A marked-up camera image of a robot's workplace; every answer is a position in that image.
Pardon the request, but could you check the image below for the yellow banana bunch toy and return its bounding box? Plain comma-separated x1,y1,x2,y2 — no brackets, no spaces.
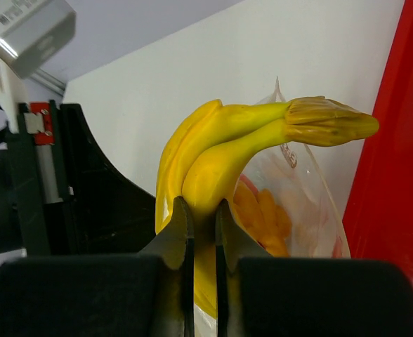
155,96,379,317

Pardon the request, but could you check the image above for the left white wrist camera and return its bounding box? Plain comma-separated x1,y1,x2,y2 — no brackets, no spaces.
0,0,77,133

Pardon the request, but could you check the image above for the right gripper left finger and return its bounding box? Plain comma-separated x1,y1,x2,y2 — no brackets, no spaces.
0,197,195,336

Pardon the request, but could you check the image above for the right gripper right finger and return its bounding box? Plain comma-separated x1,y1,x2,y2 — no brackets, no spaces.
215,201,413,336

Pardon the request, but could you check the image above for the red plastic tray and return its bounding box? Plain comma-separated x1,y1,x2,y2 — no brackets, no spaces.
343,1,413,284

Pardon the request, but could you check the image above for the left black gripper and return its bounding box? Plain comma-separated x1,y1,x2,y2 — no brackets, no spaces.
0,100,155,256

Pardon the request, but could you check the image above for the clear zip top bag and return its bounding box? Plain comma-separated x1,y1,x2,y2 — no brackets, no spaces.
192,76,351,337

